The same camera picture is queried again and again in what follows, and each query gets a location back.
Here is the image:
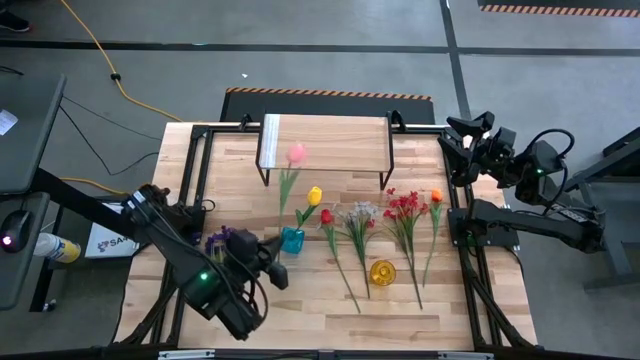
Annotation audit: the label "white artificial flower bunch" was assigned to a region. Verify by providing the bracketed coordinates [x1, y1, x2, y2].
[339, 201, 381, 300]

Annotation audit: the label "pink artificial tulip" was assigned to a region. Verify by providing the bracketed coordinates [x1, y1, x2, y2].
[277, 143, 309, 241]

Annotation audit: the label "blue cut glass vase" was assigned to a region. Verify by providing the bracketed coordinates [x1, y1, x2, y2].
[279, 225, 306, 255]

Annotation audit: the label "grey metal cart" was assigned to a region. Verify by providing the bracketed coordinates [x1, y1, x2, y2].
[552, 127, 640, 291]

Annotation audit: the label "wooden shelf with black legs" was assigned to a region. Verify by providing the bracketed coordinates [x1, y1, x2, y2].
[255, 113, 395, 191]

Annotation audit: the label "purple artificial flower bunch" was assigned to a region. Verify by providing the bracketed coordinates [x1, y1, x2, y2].
[203, 224, 237, 265]

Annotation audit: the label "white paper note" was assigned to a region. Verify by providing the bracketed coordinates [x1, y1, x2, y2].
[0, 109, 19, 136]

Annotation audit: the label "black desk frame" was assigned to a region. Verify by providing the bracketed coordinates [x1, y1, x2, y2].
[28, 167, 151, 314]

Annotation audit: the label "black mat with striped edge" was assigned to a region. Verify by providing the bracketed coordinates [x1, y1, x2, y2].
[477, 0, 640, 19]
[219, 87, 437, 125]

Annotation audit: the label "yellow artificial tulip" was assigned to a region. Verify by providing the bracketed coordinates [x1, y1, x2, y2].
[293, 185, 324, 234]

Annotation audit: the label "black aluminium table frame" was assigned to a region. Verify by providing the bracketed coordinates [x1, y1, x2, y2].
[115, 122, 539, 350]

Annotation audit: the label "person's foot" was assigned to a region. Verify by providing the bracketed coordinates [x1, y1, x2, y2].
[0, 10, 31, 34]

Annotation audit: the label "silver metal bracket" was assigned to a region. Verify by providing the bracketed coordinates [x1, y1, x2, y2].
[158, 349, 216, 360]
[438, 351, 494, 360]

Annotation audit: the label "white printed box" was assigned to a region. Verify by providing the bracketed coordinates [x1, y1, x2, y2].
[84, 202, 144, 260]

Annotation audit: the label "thin black floor cable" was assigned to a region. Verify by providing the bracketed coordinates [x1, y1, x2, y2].
[57, 104, 161, 177]
[60, 94, 162, 142]

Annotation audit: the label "yellow power cable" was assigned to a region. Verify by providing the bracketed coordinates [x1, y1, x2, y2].
[59, 176, 129, 197]
[58, 0, 184, 123]

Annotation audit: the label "red artificial tulip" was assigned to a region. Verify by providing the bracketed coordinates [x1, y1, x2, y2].
[319, 208, 362, 315]

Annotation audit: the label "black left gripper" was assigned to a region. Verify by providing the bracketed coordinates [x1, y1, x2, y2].
[226, 227, 291, 292]

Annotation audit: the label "black computer mouse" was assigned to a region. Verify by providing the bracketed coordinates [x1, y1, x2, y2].
[0, 209, 34, 254]

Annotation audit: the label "yellow cut glass vase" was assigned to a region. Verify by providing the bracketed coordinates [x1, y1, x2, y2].
[369, 259, 398, 288]

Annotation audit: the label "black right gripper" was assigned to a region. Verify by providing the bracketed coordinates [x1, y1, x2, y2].
[437, 110, 519, 188]

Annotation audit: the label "red artificial flower bunch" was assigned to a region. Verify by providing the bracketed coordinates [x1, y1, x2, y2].
[382, 187, 430, 310]

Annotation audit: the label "grey mouse tray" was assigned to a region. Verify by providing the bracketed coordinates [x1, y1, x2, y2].
[0, 192, 51, 311]

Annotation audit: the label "white and yellow bottle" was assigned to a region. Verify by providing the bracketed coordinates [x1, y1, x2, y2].
[33, 232, 82, 265]

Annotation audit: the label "grey desk top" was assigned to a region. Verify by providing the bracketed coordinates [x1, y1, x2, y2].
[0, 74, 68, 196]

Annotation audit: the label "orange artificial tulip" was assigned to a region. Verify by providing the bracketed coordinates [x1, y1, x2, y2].
[422, 187, 446, 288]

